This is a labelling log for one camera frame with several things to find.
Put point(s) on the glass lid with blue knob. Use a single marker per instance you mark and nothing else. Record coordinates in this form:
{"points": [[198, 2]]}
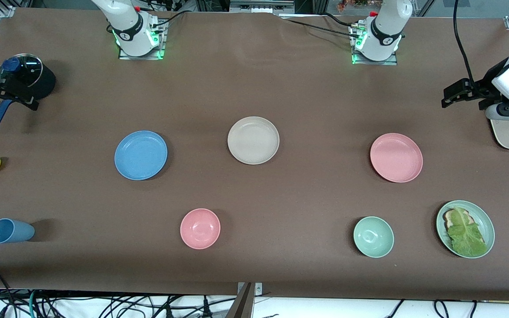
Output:
{"points": [[29, 68]]}

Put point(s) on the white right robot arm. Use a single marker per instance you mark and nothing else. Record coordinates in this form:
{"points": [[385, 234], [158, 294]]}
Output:
{"points": [[126, 22]]}

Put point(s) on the dark blue saucepan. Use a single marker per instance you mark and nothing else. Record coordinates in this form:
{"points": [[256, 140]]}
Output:
{"points": [[42, 84]]}

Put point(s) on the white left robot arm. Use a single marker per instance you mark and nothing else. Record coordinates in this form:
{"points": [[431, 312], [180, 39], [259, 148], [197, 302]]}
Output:
{"points": [[387, 26]]}

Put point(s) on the blue plastic cup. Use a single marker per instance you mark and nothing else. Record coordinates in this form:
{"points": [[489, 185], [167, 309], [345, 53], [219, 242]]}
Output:
{"points": [[9, 231]]}

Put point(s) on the pink plate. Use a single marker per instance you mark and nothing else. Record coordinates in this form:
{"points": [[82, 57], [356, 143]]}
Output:
{"points": [[396, 157]]}

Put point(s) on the toast slice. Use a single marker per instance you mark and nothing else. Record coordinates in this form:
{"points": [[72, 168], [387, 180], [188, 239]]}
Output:
{"points": [[448, 216]]}

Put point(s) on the green plate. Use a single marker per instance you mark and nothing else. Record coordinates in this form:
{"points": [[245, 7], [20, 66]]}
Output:
{"points": [[480, 215]]}

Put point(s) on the colourful toy pile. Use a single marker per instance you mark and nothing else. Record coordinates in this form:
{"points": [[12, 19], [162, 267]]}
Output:
{"points": [[356, 4]]}

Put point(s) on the blue plate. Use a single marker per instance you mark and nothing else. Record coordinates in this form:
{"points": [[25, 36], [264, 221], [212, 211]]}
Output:
{"points": [[141, 155]]}

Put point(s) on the green bowl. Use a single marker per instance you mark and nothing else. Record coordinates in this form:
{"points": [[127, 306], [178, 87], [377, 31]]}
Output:
{"points": [[373, 236]]}

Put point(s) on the small metal table bracket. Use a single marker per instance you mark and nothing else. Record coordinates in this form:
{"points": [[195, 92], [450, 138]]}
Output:
{"points": [[259, 288]]}

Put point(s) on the green lettuce leaf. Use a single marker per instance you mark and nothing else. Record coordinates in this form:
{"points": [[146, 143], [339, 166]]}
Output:
{"points": [[466, 234]]}

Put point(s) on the pink bowl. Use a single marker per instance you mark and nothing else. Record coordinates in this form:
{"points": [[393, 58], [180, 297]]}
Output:
{"points": [[200, 229]]}

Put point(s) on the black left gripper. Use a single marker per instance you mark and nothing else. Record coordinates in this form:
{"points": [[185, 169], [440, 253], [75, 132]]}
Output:
{"points": [[485, 85]]}

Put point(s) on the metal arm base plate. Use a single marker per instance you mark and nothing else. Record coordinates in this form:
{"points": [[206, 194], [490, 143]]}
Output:
{"points": [[356, 59], [162, 48]]}

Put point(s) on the beige plate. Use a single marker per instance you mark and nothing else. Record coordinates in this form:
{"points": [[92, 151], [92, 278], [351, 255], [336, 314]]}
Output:
{"points": [[253, 140]]}

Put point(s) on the dark metal strut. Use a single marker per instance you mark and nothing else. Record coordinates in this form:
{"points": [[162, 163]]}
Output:
{"points": [[242, 304]]}

